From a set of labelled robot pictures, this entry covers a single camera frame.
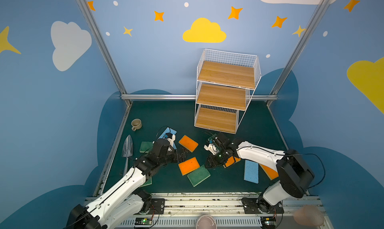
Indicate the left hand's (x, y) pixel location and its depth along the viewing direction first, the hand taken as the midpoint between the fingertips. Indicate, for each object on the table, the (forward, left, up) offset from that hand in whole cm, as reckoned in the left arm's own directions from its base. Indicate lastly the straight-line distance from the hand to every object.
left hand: (182, 150), depth 80 cm
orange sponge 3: (-7, -24, +4) cm, 26 cm away
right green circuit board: (-30, -43, -14) cm, 55 cm away
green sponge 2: (-14, +18, -12) cm, 26 cm away
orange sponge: (+12, -3, -14) cm, 18 cm away
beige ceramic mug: (+24, +35, -10) cm, 44 cm away
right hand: (-4, -16, -9) cm, 19 cm away
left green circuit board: (-31, +17, -14) cm, 38 cm away
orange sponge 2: (-4, -4, -12) cm, 13 cm away
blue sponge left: (+22, +12, -14) cm, 29 cm away
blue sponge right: (-7, -40, -12) cm, 42 cm away
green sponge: (-9, -9, -13) cm, 18 cm away
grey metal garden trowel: (+5, +36, -13) cm, 39 cm away
